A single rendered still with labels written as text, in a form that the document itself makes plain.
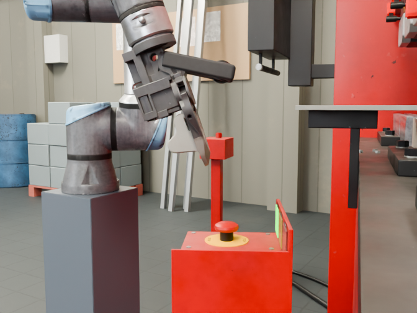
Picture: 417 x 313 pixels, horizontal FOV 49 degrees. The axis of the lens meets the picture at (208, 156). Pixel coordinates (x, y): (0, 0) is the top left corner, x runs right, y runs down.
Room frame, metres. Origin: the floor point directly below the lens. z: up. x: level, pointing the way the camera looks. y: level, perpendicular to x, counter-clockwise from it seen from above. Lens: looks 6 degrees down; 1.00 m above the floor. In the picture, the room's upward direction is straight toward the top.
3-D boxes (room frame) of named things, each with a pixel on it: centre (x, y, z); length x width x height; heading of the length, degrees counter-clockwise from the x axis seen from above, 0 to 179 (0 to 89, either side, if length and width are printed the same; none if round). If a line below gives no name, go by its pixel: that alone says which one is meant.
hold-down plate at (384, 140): (1.55, -0.60, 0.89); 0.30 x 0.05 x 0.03; 162
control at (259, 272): (0.69, -0.04, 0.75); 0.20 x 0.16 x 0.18; 176
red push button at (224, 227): (0.74, -0.03, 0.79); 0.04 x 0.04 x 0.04
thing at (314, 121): (1.02, -0.30, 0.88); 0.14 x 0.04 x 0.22; 72
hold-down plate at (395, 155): (0.94, -0.41, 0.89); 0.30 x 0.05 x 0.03; 162
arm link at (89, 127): (1.23, 0.31, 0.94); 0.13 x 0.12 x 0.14; 97
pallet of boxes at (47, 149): (5.08, 1.37, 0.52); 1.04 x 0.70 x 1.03; 59
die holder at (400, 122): (1.49, -0.64, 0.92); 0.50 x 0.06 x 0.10; 162
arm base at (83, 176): (1.23, 0.32, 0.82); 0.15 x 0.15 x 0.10
